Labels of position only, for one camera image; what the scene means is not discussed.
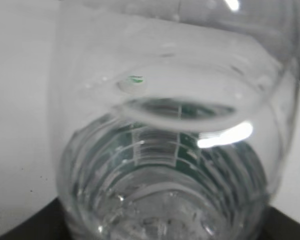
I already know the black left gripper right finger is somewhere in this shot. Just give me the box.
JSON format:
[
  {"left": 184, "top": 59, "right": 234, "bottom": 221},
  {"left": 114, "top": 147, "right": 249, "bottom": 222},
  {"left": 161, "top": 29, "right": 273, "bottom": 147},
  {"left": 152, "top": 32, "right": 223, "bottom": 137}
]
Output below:
[{"left": 259, "top": 207, "right": 300, "bottom": 240}]

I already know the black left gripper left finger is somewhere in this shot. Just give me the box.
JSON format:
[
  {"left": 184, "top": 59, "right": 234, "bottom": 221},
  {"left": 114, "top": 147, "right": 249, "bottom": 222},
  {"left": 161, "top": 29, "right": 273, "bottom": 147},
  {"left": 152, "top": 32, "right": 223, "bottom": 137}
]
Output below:
[{"left": 0, "top": 198, "right": 70, "bottom": 240}]

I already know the clear Cestbon water bottle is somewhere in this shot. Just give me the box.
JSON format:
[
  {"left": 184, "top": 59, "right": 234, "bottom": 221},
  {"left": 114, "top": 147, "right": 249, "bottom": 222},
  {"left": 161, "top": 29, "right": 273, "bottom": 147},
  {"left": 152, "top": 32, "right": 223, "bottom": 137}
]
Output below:
[{"left": 56, "top": 0, "right": 299, "bottom": 240}]

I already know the white green bottle cap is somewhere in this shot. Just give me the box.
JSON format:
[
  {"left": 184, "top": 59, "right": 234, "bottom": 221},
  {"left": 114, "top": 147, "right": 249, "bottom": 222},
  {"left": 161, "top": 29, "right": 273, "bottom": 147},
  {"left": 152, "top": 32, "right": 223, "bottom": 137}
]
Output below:
[{"left": 117, "top": 75, "right": 147, "bottom": 94}]

